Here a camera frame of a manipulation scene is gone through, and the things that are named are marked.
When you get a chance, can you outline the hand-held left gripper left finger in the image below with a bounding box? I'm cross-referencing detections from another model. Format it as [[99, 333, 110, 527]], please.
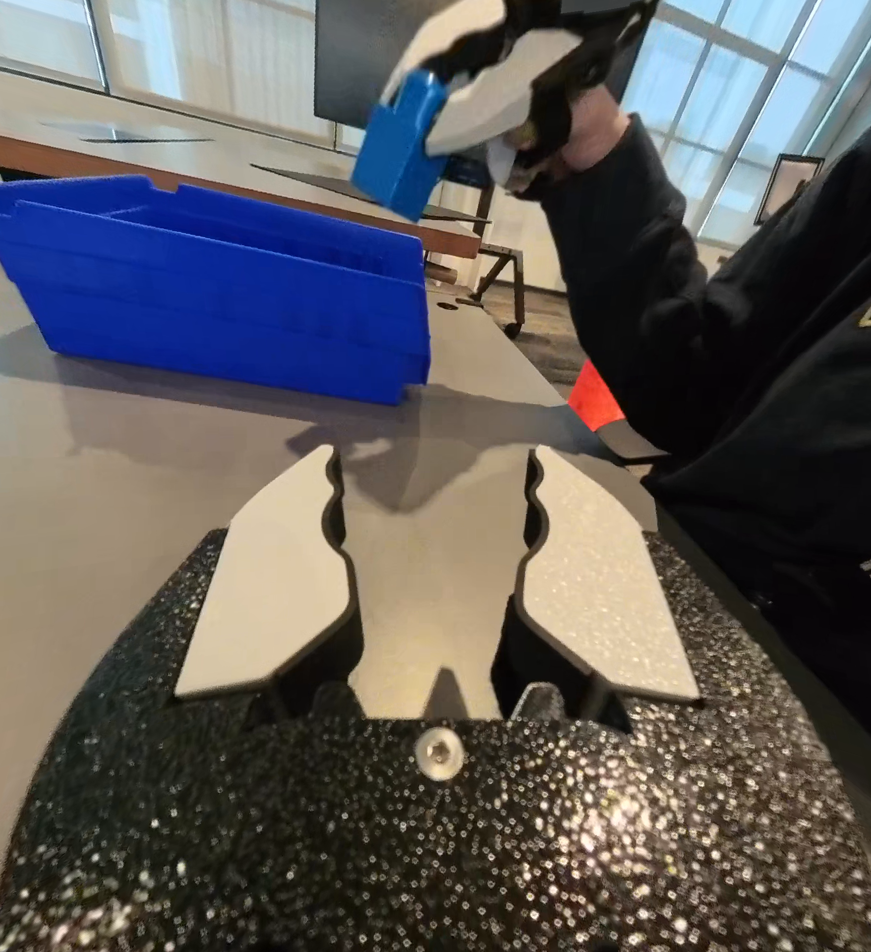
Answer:
[[174, 444, 365, 704]]

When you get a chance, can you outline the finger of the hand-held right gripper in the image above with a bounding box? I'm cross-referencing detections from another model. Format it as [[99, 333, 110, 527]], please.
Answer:
[[424, 33, 581, 157], [382, 0, 512, 105]]

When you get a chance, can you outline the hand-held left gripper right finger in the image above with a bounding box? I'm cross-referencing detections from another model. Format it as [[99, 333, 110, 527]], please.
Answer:
[[510, 445, 705, 706]]

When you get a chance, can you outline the red and black object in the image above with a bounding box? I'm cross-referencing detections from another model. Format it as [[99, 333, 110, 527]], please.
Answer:
[[568, 359, 673, 464]]

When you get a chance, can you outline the framed picture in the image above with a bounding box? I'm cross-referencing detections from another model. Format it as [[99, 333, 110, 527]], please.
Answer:
[[754, 152, 827, 228]]

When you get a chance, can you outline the person in dark sweatshirt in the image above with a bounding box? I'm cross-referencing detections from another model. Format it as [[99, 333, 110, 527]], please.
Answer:
[[639, 97, 871, 901]]

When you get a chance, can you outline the person's right forearm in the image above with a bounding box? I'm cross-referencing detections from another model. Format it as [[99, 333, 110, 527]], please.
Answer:
[[535, 112, 711, 455]]

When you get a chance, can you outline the person's right hand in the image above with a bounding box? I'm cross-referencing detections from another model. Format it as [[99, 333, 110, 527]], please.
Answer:
[[562, 80, 630, 171]]

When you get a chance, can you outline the blue plastic bin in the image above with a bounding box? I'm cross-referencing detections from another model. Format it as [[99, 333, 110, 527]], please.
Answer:
[[0, 173, 434, 408]]

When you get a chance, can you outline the blue mega block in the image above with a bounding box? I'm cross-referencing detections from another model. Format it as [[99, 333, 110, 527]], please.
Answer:
[[349, 68, 453, 223]]

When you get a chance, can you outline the wood-edged grey table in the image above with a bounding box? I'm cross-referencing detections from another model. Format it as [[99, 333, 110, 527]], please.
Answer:
[[0, 112, 492, 260]]

